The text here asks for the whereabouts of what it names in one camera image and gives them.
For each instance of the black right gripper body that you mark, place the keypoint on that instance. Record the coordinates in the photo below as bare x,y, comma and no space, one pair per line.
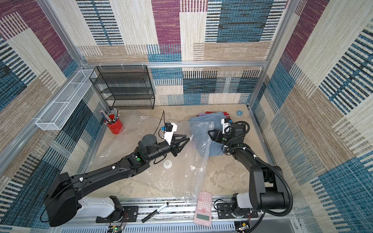
219,136

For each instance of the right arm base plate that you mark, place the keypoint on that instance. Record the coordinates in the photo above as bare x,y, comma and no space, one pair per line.
224,212

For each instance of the red trousers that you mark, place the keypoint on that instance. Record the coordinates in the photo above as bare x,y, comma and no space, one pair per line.
216,117

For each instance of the white vacuum bag valve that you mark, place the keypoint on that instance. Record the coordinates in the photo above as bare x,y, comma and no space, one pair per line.
167,164

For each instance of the red pen cup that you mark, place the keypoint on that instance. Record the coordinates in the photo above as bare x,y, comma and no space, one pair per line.
115,128

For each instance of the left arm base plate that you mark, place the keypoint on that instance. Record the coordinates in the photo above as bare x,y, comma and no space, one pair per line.
120,215

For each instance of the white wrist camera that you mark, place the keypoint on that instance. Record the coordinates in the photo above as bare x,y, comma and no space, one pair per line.
169,130
226,122

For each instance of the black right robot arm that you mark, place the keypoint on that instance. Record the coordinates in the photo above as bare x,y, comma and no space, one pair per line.
268,190

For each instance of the clear plastic vacuum bag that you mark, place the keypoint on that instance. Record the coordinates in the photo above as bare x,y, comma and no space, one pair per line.
183,180

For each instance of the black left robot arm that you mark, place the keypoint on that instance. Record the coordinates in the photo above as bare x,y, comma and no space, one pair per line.
62,198

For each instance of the black marker pen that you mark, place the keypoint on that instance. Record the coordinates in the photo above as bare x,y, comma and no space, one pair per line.
156,211

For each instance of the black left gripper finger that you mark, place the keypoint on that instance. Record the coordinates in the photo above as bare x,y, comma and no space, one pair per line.
178,137
180,143

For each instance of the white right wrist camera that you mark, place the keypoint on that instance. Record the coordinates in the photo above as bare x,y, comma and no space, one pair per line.
226,122

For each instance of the grey-blue trousers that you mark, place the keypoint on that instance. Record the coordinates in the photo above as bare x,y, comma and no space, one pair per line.
215,148

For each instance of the white wire mesh basket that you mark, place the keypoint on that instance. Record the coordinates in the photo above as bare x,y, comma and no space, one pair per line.
64,104

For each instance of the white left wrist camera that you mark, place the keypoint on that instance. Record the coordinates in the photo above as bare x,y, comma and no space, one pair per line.
169,130

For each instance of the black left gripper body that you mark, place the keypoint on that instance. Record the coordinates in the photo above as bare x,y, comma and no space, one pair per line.
173,149

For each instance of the pink calculator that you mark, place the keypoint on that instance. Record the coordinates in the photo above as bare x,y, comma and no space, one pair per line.
203,212

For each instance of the black wire mesh shelf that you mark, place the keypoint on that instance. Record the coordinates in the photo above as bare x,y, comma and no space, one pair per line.
124,87

